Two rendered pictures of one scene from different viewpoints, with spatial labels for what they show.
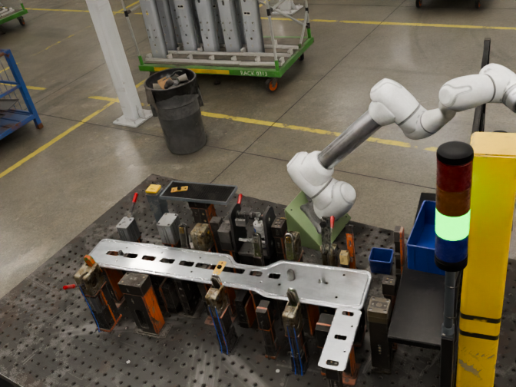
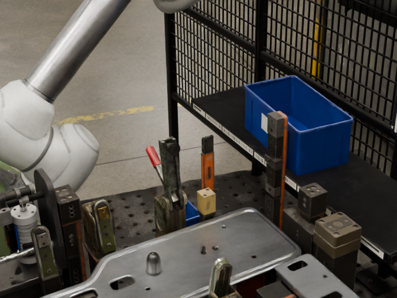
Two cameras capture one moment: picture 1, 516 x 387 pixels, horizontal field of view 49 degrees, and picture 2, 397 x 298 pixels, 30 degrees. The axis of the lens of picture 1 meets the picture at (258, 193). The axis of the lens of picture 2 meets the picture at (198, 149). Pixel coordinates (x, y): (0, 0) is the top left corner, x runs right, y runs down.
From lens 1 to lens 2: 150 cm
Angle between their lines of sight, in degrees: 47
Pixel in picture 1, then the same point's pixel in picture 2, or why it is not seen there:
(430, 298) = (368, 191)
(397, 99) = not seen: outside the picture
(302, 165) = (7, 107)
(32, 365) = not seen: outside the picture
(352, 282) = (247, 229)
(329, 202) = (67, 161)
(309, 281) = (188, 259)
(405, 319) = (378, 226)
